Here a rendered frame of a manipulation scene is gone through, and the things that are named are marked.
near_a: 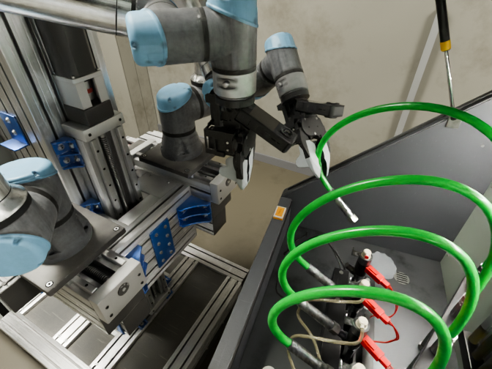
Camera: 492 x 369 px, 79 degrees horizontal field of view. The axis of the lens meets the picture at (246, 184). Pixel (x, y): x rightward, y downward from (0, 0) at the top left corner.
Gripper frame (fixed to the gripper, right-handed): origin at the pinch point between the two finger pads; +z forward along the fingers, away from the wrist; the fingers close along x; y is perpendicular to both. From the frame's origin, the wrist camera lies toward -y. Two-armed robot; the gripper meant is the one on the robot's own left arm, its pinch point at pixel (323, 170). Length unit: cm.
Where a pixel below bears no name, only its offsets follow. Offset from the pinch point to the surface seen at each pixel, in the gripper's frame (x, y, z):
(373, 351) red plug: 13.7, -11.1, 33.0
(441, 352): 19.6, -26.2, 26.8
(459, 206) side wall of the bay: -38.7, -9.8, 18.5
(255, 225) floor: -72, 138, 17
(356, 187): 16.4, -19.3, 5.3
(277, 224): -3.3, 26.2, 10.9
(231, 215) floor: -64, 153, 5
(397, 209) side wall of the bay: -31.9, 4.0, 15.9
